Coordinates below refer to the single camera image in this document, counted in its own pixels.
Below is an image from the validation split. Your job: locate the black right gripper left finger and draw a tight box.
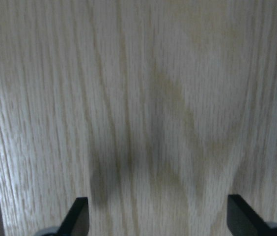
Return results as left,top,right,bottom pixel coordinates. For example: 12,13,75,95
56,197,90,236

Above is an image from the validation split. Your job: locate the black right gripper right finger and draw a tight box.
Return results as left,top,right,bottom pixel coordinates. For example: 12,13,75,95
227,194,276,236

